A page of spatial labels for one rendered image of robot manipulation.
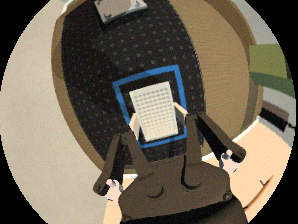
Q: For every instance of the blue rectangular tape outline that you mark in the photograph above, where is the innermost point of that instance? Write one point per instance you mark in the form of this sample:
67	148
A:
174	68

